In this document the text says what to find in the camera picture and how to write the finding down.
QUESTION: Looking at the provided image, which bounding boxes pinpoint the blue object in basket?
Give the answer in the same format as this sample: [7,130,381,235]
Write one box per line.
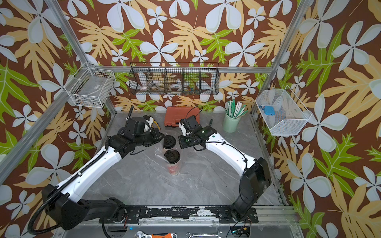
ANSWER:
[262,106,275,116]

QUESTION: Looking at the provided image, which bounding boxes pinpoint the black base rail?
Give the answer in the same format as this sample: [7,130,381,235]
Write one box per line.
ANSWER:
[105,205,259,225]

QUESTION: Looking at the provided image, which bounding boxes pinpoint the red cup black lid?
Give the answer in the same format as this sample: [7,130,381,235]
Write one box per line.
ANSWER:
[163,135,176,150]
[164,149,181,176]

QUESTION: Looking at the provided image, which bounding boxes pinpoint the silver combination wrench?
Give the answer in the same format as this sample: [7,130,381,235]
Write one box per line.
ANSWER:
[186,232,221,238]

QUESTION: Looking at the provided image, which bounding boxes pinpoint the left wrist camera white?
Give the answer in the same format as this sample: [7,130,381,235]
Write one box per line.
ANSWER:
[144,115,154,127]

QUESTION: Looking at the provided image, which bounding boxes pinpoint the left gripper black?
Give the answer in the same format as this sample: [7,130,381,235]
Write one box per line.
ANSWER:
[134,128,166,148]

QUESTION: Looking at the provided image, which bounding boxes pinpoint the red plastic tool case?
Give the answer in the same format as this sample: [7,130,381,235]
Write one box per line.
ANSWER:
[164,106,200,128]

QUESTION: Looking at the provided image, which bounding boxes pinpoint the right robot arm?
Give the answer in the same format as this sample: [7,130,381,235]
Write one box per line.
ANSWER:
[179,116,271,221]

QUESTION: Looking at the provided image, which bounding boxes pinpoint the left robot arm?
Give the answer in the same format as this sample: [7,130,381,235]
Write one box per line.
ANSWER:
[27,114,164,235]

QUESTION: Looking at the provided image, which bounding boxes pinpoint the white green straws bundle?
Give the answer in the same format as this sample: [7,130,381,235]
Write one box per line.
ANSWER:
[225,100,248,119]

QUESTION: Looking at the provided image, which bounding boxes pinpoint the yellow handled pliers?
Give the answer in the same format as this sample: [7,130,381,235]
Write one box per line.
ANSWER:
[151,120,161,130]

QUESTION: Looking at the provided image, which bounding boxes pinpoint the white wire basket left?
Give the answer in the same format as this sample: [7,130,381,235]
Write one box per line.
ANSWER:
[64,63,116,108]

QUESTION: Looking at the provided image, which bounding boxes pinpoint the white mesh basket right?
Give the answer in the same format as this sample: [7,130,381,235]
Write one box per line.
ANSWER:
[256,87,312,137]

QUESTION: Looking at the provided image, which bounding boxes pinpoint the clear plastic carrier bag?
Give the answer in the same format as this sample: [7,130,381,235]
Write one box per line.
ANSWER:
[154,133,182,176]

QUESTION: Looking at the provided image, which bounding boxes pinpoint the adjustable wrench orange handle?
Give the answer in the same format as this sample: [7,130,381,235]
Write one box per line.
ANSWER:
[135,231,178,238]

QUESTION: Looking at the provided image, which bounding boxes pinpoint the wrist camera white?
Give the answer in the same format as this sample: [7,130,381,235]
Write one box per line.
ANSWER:
[144,115,154,127]
[179,120,187,136]

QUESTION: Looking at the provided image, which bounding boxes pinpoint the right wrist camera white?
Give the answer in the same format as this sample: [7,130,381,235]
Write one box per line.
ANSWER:
[179,120,187,136]

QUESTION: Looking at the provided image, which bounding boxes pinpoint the black wire basket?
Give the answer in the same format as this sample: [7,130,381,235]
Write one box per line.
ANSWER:
[128,62,220,95]

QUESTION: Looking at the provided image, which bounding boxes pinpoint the green cup holder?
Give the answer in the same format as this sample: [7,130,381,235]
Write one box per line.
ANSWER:
[223,114,240,133]

